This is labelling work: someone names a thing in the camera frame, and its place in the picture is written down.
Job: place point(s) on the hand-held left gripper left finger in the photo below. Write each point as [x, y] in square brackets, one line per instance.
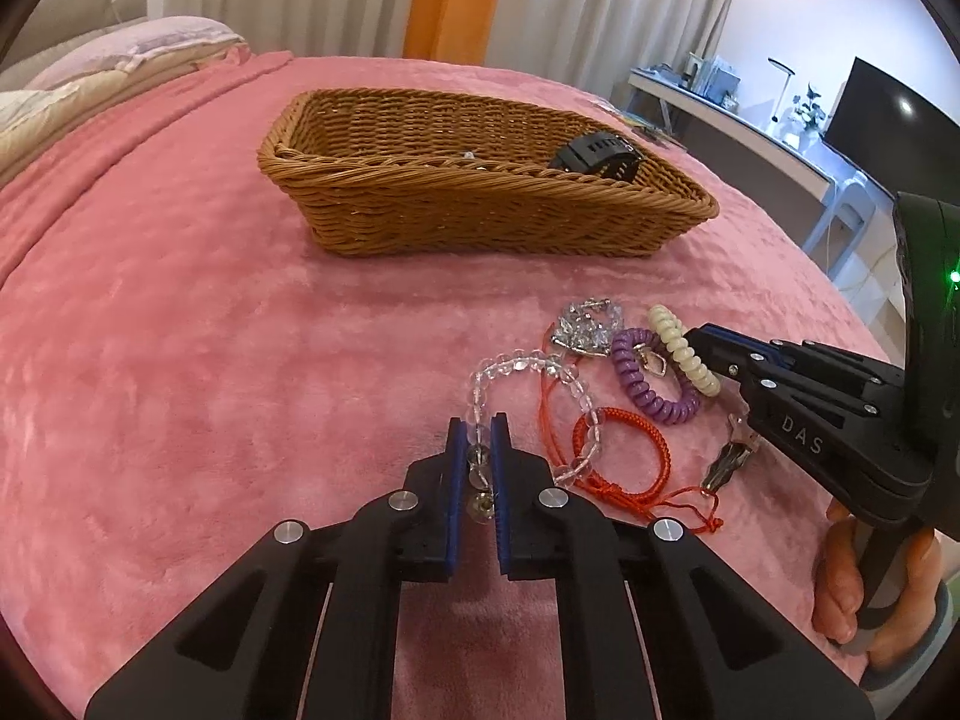
[452, 499]

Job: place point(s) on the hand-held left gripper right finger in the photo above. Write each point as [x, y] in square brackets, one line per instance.
[502, 499]

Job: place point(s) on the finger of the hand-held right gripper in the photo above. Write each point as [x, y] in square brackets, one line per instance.
[840, 364]
[712, 356]

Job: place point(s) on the brown wicker basket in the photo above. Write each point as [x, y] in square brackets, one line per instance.
[480, 180]

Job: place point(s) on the person's right hand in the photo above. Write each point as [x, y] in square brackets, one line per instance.
[840, 577]

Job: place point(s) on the rose gold heart charm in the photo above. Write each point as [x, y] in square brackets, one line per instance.
[651, 362]

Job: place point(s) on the metal hair clip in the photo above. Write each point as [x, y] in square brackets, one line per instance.
[724, 461]

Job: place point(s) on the light blue chair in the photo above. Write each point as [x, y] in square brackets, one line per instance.
[847, 202]

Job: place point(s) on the white desk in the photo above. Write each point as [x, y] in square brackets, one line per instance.
[735, 135]

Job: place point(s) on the black wrist watch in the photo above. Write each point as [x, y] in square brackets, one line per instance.
[596, 154]

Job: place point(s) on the small packets on bed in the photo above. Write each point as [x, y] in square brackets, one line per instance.
[637, 124]

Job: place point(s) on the black monitor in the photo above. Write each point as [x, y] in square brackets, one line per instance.
[892, 120]

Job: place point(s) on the small potted plant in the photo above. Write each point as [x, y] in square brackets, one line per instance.
[808, 109]

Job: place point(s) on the pink fleece blanket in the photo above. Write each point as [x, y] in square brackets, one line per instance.
[225, 352]

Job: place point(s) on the desk lamp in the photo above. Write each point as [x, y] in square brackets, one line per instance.
[780, 86]

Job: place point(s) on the boxes on desk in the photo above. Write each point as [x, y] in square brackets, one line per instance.
[709, 75]

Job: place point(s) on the white curtain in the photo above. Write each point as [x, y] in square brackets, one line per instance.
[615, 0]

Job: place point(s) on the pink pillow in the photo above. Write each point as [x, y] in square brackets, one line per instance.
[142, 45]

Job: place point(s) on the beige headboard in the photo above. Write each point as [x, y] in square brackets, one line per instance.
[67, 15]

